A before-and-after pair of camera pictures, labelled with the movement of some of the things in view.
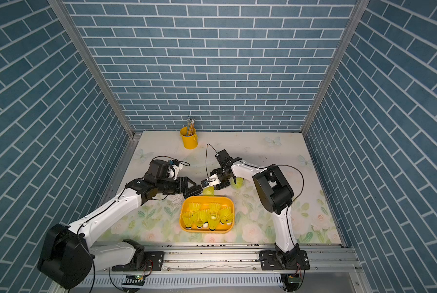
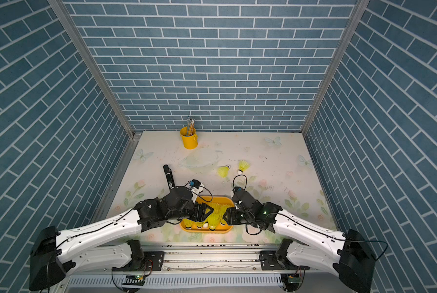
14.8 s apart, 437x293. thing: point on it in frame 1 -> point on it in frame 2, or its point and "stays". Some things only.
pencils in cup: x=190 y=126 stays
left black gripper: x=185 y=188 -> x=198 y=209
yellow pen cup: x=190 y=142 stays
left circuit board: x=134 y=279 stays
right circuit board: x=294 y=279 stays
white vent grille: x=185 y=281 stays
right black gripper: x=222 y=185 -> x=231 y=217
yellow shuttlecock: x=239 y=184 -> x=215 y=217
